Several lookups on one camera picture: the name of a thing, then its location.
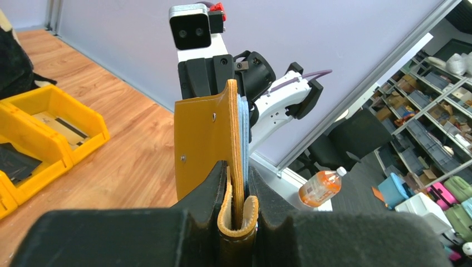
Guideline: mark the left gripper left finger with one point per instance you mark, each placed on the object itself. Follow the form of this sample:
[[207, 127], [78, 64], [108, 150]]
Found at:
[[116, 237]]

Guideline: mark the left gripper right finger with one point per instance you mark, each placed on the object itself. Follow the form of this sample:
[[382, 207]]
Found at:
[[287, 236]]

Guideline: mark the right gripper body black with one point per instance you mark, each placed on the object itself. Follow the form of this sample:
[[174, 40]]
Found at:
[[202, 77]]

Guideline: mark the yellow leather card holder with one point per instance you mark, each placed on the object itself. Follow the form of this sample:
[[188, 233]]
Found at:
[[210, 147]]

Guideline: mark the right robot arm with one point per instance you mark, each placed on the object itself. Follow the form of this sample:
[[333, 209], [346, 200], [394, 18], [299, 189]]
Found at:
[[266, 103]]

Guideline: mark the tan striped cards stack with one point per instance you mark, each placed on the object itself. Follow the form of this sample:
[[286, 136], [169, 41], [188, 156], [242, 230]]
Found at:
[[73, 135]]

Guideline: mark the black cards stack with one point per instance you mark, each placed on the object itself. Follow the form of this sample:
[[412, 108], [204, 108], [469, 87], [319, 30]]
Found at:
[[16, 165]]

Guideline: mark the orange drink bottle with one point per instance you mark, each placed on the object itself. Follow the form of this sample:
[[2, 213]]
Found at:
[[321, 187]]

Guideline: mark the blue plastic container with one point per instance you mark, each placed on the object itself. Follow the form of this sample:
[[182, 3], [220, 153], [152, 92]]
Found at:
[[392, 191]]

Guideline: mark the white storage box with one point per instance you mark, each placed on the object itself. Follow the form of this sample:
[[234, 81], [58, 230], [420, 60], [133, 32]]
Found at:
[[431, 212]]

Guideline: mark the right yellow plastic bin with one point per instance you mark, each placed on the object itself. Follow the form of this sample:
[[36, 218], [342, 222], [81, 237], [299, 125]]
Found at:
[[79, 129]]

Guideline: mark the yellow plastic bin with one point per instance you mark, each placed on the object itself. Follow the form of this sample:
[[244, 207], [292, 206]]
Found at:
[[79, 129], [35, 142], [8, 204]]

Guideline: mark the pink suitcase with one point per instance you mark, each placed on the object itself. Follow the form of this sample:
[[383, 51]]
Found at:
[[442, 196]]

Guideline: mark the middle yellow plastic bin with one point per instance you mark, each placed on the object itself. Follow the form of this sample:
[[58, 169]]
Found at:
[[35, 142]]

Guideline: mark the black floral plush blanket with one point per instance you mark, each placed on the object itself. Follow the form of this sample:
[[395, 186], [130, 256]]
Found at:
[[17, 75]]

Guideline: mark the green suitcase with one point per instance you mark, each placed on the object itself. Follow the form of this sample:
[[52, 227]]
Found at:
[[459, 188]]

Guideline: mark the left yellow plastic bin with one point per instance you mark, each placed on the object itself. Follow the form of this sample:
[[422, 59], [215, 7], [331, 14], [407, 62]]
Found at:
[[8, 204]]

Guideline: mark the storage shelving rack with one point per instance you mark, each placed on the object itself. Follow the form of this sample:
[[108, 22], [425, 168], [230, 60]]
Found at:
[[427, 110]]

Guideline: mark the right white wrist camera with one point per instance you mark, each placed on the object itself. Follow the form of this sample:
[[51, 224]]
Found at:
[[197, 30]]

